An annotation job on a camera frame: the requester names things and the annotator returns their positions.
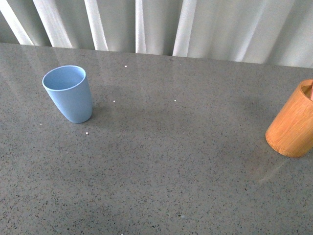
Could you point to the white pleated curtain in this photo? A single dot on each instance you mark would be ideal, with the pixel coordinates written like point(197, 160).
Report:
point(256, 31)

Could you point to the wooden bamboo chopstick holder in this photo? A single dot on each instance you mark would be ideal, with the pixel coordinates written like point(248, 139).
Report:
point(291, 132)

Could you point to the blue plastic cup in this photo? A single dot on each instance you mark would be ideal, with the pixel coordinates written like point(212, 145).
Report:
point(68, 88)

